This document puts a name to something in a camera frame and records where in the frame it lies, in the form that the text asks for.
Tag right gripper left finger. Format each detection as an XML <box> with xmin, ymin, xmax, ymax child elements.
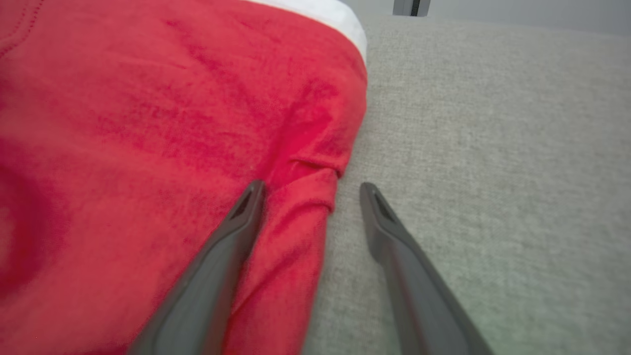
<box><xmin>127</xmin><ymin>179</ymin><xmax>267</xmax><ymax>355</ymax></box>

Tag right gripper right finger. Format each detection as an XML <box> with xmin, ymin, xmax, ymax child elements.
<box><xmin>359</xmin><ymin>182</ymin><xmax>495</xmax><ymax>355</ymax></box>

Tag red shorts with white stripe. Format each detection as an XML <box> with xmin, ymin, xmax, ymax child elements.
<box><xmin>0</xmin><ymin>0</ymin><xmax>368</xmax><ymax>355</ymax></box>

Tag grey fabric sofa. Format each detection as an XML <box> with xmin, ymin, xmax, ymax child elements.
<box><xmin>301</xmin><ymin>15</ymin><xmax>631</xmax><ymax>355</ymax></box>

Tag grey partition post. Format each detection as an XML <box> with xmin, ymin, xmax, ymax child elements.
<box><xmin>393</xmin><ymin>0</ymin><xmax>431</xmax><ymax>17</ymax></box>

